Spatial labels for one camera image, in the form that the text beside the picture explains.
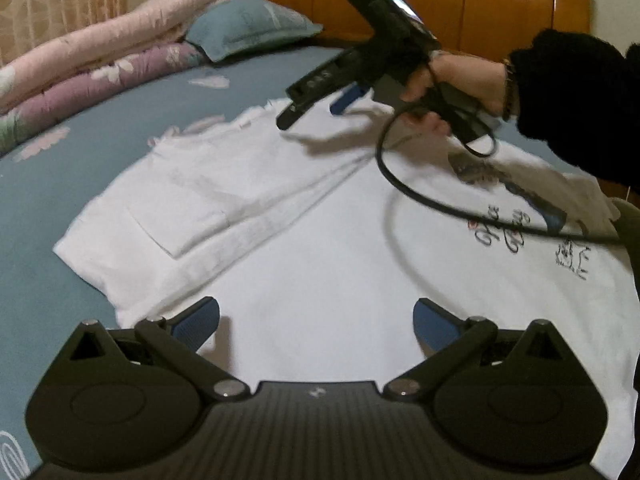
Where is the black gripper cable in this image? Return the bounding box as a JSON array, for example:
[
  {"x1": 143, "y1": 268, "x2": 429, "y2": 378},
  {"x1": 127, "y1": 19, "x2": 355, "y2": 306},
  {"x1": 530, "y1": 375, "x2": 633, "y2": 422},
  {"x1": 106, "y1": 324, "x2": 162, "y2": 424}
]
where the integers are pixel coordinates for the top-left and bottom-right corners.
[{"x1": 374, "y1": 101, "x2": 622, "y2": 247}]

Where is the pink floral quilt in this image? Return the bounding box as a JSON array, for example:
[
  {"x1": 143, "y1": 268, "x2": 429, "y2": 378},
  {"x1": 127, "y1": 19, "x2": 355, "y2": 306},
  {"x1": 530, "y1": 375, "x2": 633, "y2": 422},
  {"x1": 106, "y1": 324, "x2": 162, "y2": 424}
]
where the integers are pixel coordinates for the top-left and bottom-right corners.
[{"x1": 0, "y1": 0, "x2": 237, "y2": 112}]

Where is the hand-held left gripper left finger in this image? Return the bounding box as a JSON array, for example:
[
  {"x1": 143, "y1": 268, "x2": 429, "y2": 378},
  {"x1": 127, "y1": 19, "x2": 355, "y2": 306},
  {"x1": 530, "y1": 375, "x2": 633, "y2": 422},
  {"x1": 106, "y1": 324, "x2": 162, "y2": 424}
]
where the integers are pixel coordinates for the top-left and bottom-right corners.
[{"x1": 66, "y1": 296, "x2": 252, "y2": 402}]

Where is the teal floral pillow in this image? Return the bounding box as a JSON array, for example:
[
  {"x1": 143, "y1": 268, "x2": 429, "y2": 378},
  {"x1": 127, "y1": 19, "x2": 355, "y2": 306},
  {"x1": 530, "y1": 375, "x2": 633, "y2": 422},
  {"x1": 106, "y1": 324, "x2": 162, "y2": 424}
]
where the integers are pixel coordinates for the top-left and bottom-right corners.
[{"x1": 184, "y1": 0, "x2": 324, "y2": 64}]

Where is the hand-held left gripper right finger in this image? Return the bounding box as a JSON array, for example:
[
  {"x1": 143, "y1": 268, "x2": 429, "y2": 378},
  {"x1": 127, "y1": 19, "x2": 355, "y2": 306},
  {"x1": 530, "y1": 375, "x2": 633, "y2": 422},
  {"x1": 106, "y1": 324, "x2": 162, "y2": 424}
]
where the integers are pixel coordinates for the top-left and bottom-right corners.
[{"x1": 383, "y1": 297, "x2": 574, "y2": 402}]

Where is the person's right forearm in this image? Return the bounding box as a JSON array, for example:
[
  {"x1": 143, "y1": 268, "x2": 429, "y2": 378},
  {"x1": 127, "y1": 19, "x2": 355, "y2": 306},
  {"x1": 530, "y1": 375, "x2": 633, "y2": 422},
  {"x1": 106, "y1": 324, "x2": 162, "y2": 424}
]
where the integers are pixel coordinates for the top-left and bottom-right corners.
[{"x1": 500, "y1": 28, "x2": 640, "y2": 187}]

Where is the orange patterned curtain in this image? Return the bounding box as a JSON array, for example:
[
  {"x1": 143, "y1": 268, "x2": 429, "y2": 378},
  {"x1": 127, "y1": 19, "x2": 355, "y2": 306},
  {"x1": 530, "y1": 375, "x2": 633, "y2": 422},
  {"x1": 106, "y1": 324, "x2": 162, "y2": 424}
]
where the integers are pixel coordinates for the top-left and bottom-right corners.
[{"x1": 0, "y1": 0, "x2": 127, "y2": 69}]

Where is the white printed long-sleeved shirt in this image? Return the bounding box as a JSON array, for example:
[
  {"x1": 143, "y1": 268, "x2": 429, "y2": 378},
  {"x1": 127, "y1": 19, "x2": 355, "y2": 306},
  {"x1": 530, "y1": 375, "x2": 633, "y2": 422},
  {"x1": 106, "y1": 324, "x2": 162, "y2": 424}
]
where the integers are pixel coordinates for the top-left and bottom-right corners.
[{"x1": 51, "y1": 96, "x2": 640, "y2": 480}]

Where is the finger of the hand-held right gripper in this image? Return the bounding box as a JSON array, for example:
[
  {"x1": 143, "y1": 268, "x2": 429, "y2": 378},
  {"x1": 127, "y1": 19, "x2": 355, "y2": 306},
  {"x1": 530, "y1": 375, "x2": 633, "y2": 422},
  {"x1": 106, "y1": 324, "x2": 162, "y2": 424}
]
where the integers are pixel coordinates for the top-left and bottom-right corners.
[
  {"x1": 275, "y1": 94, "x2": 327, "y2": 132},
  {"x1": 329, "y1": 84, "x2": 372, "y2": 117}
]

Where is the person's right hand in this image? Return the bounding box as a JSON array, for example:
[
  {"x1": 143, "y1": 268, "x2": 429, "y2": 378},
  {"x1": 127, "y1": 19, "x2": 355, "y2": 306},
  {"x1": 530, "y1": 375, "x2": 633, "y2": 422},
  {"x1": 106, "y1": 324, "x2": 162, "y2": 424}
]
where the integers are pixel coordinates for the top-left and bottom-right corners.
[{"x1": 399, "y1": 50, "x2": 507, "y2": 137}]

